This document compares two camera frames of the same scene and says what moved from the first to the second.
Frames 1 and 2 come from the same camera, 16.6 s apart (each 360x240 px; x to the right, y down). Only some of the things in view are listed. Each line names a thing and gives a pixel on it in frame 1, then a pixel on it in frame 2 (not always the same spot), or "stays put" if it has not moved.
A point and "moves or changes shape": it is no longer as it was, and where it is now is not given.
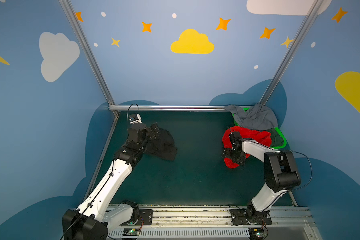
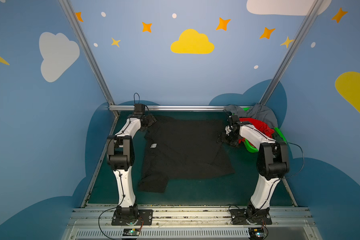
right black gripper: (232, 151) to (226, 138)
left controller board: (131, 232) stays put
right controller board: (256, 233) stays put
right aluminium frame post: (293, 50) stays put
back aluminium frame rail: (170, 108) stays put
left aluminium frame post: (88, 50) stays put
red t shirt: (263, 137) moves or changes shape
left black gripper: (151, 133) to (151, 120)
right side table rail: (293, 199) stays put
